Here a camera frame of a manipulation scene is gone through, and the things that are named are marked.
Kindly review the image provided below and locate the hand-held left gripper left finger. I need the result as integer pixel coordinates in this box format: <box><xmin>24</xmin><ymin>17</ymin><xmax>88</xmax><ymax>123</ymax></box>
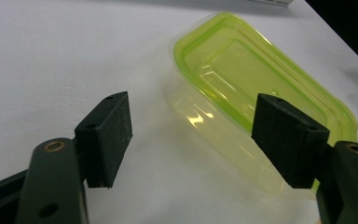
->
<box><xmin>15</xmin><ymin>91</ymin><xmax>134</xmax><ymax>224</ymax></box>

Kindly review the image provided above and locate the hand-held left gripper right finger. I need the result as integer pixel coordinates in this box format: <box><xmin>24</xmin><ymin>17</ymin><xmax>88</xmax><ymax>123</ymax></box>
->
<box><xmin>251</xmin><ymin>92</ymin><xmax>358</xmax><ymax>224</ymax></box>

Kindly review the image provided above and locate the clear plastic container green lid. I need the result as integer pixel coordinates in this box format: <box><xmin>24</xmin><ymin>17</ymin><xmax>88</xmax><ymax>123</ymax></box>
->
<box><xmin>164</xmin><ymin>11</ymin><xmax>358</xmax><ymax>198</ymax></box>

